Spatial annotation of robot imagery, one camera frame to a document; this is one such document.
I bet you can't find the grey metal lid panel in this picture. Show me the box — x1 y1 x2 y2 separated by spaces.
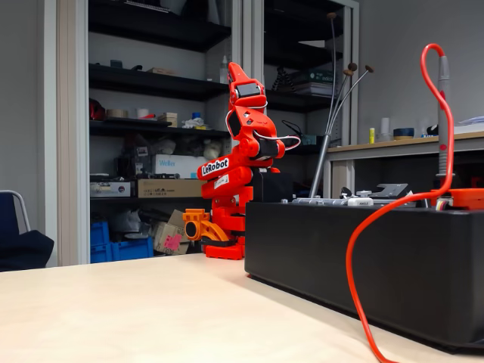
293 188 375 206

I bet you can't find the red probe cable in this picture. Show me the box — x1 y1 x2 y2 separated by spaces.
346 43 455 363

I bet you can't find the grey test probe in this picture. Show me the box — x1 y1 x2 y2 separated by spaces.
433 54 457 201

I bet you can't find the open storage cabinet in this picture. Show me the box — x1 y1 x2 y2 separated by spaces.
56 0 360 265

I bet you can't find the small black tripod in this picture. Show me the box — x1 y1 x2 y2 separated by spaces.
272 67 296 92

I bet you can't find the white rag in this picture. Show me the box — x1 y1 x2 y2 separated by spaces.
181 112 208 131

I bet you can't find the stack of books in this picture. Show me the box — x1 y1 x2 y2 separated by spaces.
293 68 336 98

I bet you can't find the black block on box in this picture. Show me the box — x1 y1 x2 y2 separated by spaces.
252 168 294 203

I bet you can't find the grey metal stem ornament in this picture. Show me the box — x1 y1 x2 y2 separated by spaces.
308 11 375 200

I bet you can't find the white Weller box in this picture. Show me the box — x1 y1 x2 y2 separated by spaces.
152 154 207 179

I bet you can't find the long brown carton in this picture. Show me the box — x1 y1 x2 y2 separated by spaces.
136 178 207 199

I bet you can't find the wooden side counter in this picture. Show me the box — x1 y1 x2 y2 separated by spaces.
327 130 484 201

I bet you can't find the orange table clamp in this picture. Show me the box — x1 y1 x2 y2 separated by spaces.
181 208 231 244

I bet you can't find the plain cardboard box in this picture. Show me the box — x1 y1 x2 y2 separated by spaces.
167 209 187 230

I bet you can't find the red object on shelf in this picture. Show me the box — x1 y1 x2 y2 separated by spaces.
88 98 107 121

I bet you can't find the cardboard box pink label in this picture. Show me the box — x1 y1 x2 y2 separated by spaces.
153 221 190 256

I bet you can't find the white printed carton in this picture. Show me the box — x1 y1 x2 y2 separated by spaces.
89 181 136 198

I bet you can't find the large blue plastic crate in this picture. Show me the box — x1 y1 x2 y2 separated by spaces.
89 237 154 265

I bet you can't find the small blue plastic crate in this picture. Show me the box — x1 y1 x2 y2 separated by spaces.
89 221 111 247

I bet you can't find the black task box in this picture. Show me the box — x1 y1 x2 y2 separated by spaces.
244 200 484 351

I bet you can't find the paper stack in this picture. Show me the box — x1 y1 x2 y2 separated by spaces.
455 116 484 134

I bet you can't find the red display module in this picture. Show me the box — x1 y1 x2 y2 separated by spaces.
448 188 484 211

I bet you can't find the blue chair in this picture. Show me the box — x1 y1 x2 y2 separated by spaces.
0 190 56 272

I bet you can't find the black cable bracket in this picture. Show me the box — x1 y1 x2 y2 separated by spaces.
372 183 413 200

